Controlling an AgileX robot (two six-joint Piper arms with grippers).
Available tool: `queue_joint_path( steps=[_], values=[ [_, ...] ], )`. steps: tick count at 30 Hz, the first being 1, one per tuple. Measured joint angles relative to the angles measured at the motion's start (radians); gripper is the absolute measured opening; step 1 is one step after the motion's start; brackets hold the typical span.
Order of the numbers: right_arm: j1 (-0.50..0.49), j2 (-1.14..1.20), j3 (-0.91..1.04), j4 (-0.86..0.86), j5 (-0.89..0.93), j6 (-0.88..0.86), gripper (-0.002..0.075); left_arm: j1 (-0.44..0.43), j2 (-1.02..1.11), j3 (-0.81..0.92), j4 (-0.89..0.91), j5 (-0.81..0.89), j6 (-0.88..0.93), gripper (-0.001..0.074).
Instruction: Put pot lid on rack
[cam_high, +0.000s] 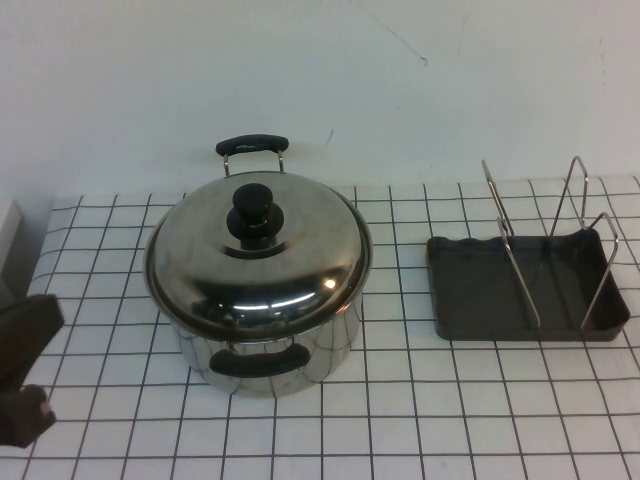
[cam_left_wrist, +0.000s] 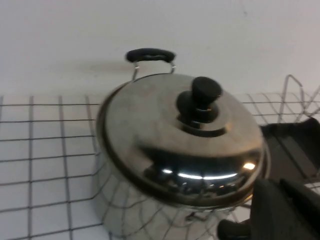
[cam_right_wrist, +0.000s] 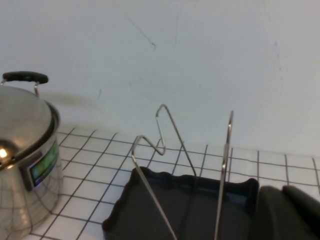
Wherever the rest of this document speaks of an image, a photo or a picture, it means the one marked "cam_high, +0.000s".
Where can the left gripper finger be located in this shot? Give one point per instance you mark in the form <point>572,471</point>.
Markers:
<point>27,335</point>
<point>25,415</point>

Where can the stainless steel lid black knob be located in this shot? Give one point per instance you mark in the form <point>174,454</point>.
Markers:
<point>210,280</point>

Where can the white black grid tablecloth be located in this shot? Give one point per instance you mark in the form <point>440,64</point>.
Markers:
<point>400,425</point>

